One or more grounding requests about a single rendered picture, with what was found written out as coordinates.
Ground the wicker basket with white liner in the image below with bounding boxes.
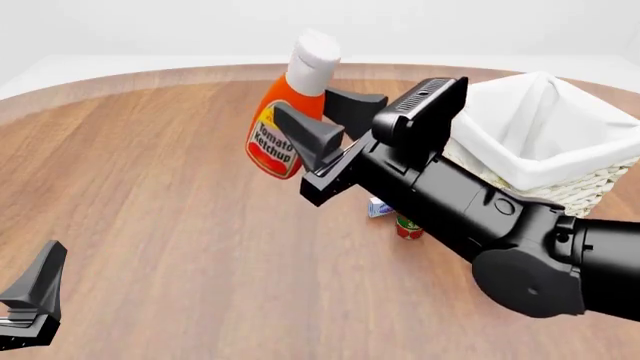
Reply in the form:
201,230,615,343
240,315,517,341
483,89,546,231
441,70,640,219

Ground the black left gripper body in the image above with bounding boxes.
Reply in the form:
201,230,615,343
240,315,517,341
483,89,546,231
0,306,63,352

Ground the red tomato ketchup bottle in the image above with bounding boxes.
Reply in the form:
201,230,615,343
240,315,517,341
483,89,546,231
244,28,343,181

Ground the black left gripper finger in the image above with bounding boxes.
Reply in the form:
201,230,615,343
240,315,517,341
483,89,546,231
0,239,68,321

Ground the red printed tin can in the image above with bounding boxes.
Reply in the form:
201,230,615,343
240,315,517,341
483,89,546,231
395,212,426,242

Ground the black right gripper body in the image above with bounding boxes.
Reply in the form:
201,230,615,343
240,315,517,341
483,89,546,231
299,129,382,208

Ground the small white printed box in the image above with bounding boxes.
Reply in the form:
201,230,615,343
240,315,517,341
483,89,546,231
367,196,395,220

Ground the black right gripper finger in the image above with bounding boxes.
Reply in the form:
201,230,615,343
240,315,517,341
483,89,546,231
273,102,347,173
324,87,389,142

